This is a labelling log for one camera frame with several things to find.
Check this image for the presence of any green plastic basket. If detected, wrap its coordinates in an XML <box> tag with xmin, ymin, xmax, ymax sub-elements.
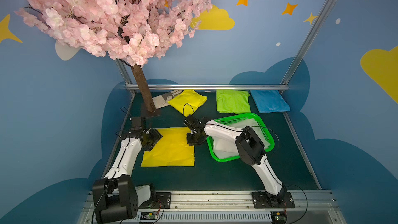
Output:
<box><xmin>207</xmin><ymin>113</ymin><xmax>275</xmax><ymax>162</ymax></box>

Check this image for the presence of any yellow raincoat front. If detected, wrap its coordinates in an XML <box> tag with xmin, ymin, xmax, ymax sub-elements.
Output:
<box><xmin>141</xmin><ymin>127</ymin><xmax>195</xmax><ymax>168</ymax></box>

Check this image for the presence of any yellow raincoat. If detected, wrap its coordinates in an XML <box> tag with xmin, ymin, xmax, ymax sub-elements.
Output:
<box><xmin>141</xmin><ymin>127</ymin><xmax>195</xmax><ymax>168</ymax></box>
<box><xmin>169</xmin><ymin>90</ymin><xmax>207</xmax><ymax>117</ymax></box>

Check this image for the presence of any white raincoat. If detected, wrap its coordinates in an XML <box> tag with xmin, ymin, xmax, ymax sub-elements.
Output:
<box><xmin>212</xmin><ymin>118</ymin><xmax>273</xmax><ymax>159</ymax></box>

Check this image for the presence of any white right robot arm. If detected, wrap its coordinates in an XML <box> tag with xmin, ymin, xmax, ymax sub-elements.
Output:
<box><xmin>184</xmin><ymin>115</ymin><xmax>287</xmax><ymax>206</ymax></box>

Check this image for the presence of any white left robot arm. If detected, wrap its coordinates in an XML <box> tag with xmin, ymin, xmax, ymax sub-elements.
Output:
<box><xmin>92</xmin><ymin>117</ymin><xmax>163</xmax><ymax>224</ymax></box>

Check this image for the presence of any yellow folded raincoat back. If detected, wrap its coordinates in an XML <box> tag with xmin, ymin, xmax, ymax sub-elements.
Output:
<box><xmin>169</xmin><ymin>90</ymin><xmax>207</xmax><ymax>117</ymax></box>

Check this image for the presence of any beige folded cloth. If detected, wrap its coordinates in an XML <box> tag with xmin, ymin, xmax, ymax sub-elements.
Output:
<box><xmin>152</xmin><ymin>90</ymin><xmax>182</xmax><ymax>109</ymax></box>

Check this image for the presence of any lime green folded raincoat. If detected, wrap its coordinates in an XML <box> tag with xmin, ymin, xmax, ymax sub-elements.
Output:
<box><xmin>216</xmin><ymin>90</ymin><xmax>251</xmax><ymax>114</ymax></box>

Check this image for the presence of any blue folded raincoat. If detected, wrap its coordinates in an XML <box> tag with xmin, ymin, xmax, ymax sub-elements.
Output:
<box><xmin>250</xmin><ymin>90</ymin><xmax>290</xmax><ymax>113</ymax></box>

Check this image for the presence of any left circuit board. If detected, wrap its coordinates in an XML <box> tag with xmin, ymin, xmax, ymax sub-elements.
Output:
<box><xmin>140</xmin><ymin>212</ymin><xmax>159</xmax><ymax>222</ymax></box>

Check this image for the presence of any circuit board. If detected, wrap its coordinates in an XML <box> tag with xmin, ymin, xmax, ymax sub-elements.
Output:
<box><xmin>271</xmin><ymin>212</ymin><xmax>287</xmax><ymax>224</ymax></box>
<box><xmin>140</xmin><ymin>212</ymin><xmax>159</xmax><ymax>222</ymax></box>

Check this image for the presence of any right circuit board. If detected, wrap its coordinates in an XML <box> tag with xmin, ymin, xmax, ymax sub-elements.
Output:
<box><xmin>271</xmin><ymin>212</ymin><xmax>287</xmax><ymax>224</ymax></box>

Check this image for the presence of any pink cherry blossom tree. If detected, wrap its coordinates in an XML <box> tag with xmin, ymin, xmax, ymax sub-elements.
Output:
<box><xmin>18</xmin><ymin>0</ymin><xmax>212</xmax><ymax>112</ymax></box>

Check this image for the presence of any tree base plate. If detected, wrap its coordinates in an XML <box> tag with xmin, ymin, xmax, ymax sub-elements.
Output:
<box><xmin>140</xmin><ymin>103</ymin><xmax>161</xmax><ymax>118</ymax></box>

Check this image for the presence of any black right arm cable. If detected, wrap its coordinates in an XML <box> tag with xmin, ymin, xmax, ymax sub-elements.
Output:
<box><xmin>182</xmin><ymin>103</ymin><xmax>197</xmax><ymax>118</ymax></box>

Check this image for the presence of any aluminium frame crossbar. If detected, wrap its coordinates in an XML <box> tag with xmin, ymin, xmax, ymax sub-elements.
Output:
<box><xmin>125</xmin><ymin>83</ymin><xmax>289</xmax><ymax>91</ymax></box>

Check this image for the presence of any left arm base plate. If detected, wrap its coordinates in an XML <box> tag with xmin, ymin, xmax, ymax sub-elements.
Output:
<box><xmin>149</xmin><ymin>192</ymin><xmax>172</xmax><ymax>209</ymax></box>

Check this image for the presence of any aluminium frame post left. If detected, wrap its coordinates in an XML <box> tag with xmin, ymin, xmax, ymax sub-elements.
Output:
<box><xmin>115</xmin><ymin>59</ymin><xmax>136</xmax><ymax>98</ymax></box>

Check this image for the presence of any aluminium frame post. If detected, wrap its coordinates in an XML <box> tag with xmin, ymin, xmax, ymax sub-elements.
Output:
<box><xmin>115</xmin><ymin>59</ymin><xmax>136</xmax><ymax>98</ymax></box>
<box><xmin>280</xmin><ymin>0</ymin><xmax>338</xmax><ymax>88</ymax></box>

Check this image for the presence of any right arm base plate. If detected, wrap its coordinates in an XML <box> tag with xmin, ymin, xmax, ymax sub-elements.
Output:
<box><xmin>251</xmin><ymin>191</ymin><xmax>295</xmax><ymax>209</ymax></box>

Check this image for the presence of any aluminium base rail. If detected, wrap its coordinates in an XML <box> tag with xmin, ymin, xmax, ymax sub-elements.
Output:
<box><xmin>76</xmin><ymin>190</ymin><xmax>347</xmax><ymax>224</ymax></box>

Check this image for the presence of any aluminium frame post right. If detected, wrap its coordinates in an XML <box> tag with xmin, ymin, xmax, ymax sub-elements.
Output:
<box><xmin>280</xmin><ymin>0</ymin><xmax>338</xmax><ymax>88</ymax></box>

